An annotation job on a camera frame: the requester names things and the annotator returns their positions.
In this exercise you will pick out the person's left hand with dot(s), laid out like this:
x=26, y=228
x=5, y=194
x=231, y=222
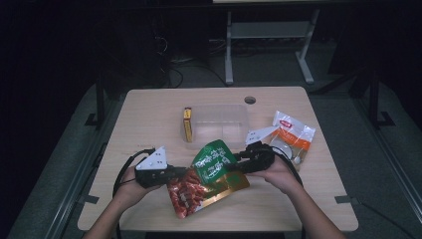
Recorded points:
x=129, y=191

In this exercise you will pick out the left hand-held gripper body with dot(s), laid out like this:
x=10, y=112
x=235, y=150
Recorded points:
x=152, y=172

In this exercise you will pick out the white and orange snack bag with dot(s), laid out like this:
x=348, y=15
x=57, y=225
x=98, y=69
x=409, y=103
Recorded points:
x=295, y=132

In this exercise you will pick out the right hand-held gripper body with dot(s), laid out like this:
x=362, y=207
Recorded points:
x=260, y=157

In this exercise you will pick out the person's right hand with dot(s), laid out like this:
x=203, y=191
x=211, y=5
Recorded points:
x=282, y=176

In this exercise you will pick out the small yellow red snack box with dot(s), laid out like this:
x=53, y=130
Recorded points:
x=188, y=127

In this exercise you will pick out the white metal stand frame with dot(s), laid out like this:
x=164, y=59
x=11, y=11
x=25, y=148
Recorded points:
x=270, y=30

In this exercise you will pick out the green and red snack bag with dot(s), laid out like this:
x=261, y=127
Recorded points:
x=205, y=186

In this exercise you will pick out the grey metal floor rail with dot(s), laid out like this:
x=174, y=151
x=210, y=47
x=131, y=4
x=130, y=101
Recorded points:
x=394, y=166
x=76, y=186

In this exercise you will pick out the black metal stand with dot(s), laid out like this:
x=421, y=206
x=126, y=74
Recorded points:
x=99, y=103
x=374, y=103

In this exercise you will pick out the grey tape strip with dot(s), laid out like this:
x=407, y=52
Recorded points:
x=345, y=199
x=89, y=199

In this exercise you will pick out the clear plastic container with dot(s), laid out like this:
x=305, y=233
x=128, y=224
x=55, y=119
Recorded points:
x=219, y=122

